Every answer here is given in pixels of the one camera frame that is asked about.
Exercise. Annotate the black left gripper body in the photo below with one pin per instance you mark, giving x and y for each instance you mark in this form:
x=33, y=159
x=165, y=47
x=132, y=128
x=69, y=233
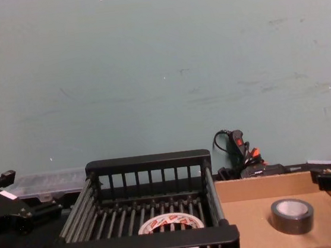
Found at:
x=2, y=211

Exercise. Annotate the clear plastic case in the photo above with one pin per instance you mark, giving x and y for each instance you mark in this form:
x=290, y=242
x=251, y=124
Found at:
x=49, y=182

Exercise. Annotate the silver tape roll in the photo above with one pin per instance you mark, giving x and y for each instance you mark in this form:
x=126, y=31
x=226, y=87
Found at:
x=293, y=220

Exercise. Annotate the shallow brown cardboard tray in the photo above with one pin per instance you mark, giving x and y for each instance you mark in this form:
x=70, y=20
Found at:
x=247, y=210

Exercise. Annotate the black rack with steel bars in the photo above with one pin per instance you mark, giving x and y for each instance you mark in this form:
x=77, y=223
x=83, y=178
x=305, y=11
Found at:
x=146, y=162

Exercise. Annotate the white tape roll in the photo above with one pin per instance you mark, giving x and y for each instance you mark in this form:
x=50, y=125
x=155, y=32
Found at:
x=167, y=221

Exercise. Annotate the pale grey-green wall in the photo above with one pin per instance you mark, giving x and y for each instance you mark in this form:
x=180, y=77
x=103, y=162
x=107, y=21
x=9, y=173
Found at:
x=147, y=72

